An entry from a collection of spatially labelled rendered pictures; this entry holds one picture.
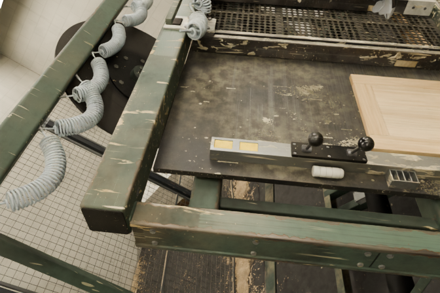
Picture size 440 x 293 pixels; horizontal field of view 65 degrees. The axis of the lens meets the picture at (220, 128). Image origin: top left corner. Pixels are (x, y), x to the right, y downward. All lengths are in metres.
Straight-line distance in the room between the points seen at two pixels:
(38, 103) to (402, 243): 1.20
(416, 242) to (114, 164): 0.70
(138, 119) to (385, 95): 0.83
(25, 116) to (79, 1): 5.64
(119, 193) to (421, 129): 0.90
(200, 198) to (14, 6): 6.77
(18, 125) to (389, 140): 1.18
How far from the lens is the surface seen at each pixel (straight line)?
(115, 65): 1.76
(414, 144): 1.15
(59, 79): 1.50
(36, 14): 7.33
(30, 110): 1.37
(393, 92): 1.33
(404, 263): 0.92
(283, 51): 1.38
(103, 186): 0.81
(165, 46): 1.24
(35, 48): 7.68
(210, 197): 0.93
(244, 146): 0.95
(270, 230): 0.79
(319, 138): 0.85
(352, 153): 0.97
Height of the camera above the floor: 2.02
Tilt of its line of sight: 21 degrees down
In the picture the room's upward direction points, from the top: 59 degrees counter-clockwise
